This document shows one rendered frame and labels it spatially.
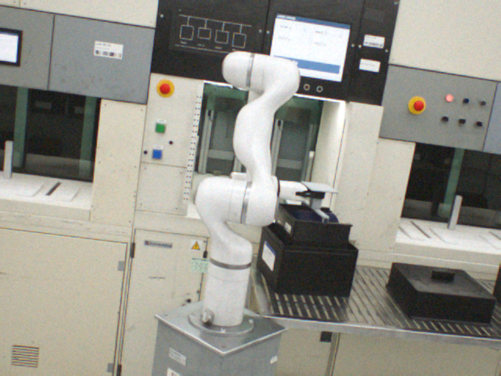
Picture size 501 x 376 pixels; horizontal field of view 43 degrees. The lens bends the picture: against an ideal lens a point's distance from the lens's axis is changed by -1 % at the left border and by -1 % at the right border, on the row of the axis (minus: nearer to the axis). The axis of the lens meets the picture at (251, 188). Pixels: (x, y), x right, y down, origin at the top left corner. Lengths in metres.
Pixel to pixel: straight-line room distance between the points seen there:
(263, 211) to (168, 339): 0.47
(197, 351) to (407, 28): 1.44
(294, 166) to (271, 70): 1.61
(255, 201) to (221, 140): 1.66
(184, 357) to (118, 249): 0.83
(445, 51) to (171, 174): 1.16
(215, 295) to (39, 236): 0.99
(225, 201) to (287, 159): 1.70
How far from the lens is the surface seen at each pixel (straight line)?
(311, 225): 2.18
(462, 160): 3.19
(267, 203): 1.76
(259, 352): 1.90
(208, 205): 1.77
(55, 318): 2.74
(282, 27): 2.46
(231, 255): 1.80
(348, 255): 2.23
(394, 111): 2.56
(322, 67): 2.49
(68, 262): 2.64
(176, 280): 2.62
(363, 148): 2.51
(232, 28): 2.45
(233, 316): 1.87
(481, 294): 2.33
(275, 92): 1.85
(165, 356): 1.94
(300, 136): 3.42
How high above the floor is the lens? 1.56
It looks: 12 degrees down
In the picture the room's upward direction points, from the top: 9 degrees clockwise
